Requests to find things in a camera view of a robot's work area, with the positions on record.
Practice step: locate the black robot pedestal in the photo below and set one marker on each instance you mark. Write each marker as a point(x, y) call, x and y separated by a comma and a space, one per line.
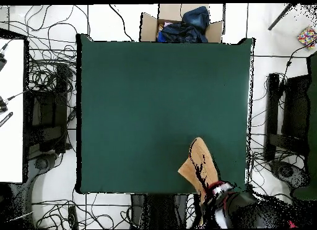
point(158, 210)

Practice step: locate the brown cardboard box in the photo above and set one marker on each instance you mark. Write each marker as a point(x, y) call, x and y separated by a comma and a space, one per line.
point(148, 27)

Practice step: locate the white desk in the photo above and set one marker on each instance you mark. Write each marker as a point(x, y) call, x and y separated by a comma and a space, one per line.
point(11, 141)

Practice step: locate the dark metal bar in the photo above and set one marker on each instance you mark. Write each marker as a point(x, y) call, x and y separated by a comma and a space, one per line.
point(281, 17)

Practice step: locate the orange terry towel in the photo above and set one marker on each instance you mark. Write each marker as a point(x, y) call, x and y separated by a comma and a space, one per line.
point(205, 165)

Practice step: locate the black power strip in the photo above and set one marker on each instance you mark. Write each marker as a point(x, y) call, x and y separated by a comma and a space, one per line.
point(73, 217)

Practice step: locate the dark green table cloth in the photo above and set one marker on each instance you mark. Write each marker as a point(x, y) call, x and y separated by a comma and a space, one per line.
point(148, 91)

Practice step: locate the black equipment stand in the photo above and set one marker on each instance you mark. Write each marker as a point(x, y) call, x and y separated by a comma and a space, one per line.
point(294, 103)
point(47, 116)

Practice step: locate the multicoloured patterned bundle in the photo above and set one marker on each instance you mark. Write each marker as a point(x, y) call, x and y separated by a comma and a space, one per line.
point(307, 37)

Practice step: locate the green covered side table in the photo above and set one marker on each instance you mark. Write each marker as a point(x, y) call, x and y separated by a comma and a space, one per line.
point(312, 141)

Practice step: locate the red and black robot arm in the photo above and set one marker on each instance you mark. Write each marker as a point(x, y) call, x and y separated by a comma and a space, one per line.
point(242, 205)

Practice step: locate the dark blue clothing pile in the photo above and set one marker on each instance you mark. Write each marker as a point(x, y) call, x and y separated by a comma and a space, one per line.
point(188, 27)

